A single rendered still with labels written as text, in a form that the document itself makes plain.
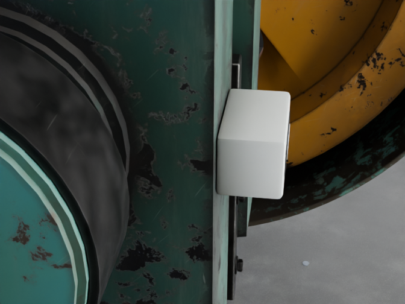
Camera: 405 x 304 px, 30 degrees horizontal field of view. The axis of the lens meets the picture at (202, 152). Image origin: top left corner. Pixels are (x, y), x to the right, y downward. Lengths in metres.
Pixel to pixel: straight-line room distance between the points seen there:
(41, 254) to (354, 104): 0.70
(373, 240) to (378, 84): 1.72
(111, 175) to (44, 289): 0.06
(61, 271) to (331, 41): 0.71
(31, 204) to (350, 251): 2.31
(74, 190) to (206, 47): 0.12
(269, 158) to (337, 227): 2.27
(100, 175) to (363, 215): 2.46
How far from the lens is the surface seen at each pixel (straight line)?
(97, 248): 0.34
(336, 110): 0.99
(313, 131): 1.01
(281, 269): 2.49
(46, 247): 0.33
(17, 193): 0.32
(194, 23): 0.39
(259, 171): 0.44
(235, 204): 0.77
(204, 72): 0.40
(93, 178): 0.34
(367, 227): 2.73
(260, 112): 0.46
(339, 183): 1.03
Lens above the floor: 1.54
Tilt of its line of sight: 30 degrees down
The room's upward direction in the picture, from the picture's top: straight up
